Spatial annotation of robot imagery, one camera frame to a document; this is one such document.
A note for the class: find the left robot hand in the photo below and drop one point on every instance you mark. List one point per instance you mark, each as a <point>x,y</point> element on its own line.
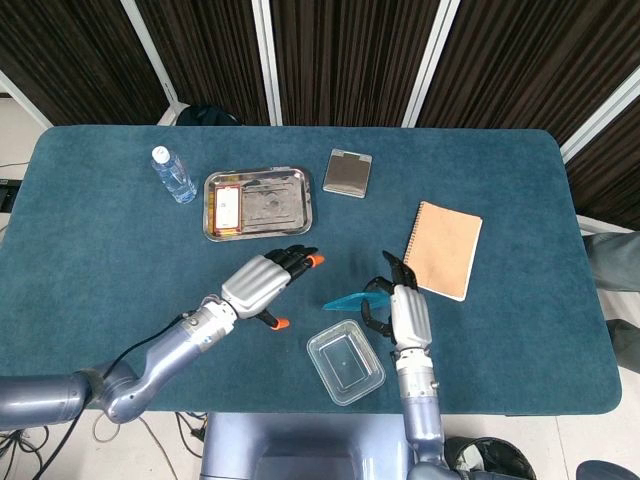
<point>255,285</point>

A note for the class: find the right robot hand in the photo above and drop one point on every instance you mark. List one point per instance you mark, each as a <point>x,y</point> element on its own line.
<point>410,315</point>

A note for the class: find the blue plastic piece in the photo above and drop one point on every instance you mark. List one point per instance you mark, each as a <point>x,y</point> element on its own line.
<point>350,302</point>

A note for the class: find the clear container with teal lid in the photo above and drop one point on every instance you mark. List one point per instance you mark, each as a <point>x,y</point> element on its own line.
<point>345,365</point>

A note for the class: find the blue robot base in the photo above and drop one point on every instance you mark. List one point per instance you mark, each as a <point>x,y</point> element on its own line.
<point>300,445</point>

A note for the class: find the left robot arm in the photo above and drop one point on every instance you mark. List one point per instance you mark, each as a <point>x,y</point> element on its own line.
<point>165,345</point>

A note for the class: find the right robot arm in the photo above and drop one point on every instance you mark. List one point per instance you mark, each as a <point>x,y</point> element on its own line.
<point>422,415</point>

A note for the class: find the red yellow card box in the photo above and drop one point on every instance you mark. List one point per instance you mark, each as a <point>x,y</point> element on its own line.
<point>227,207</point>

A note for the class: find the spiral notebook kraft cover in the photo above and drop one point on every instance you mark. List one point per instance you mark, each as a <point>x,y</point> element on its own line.
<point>445,247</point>

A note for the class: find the stainless steel tray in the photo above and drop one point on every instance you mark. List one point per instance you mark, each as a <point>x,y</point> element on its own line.
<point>275,210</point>

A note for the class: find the clear plastic water bottle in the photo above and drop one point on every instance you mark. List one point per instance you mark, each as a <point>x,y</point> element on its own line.
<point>175,175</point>

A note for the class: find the square metal digital scale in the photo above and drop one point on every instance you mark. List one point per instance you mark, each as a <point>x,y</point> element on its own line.
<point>347,175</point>

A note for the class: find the blue table cloth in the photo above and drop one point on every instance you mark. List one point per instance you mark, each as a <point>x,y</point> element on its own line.
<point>100,250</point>

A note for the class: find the black bag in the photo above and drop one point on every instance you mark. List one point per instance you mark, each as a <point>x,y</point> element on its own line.
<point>207,116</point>

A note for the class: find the white partition post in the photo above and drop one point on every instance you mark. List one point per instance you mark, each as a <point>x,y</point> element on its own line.
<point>22,97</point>
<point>430,65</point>
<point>155,60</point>
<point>600,120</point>
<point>267,60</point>

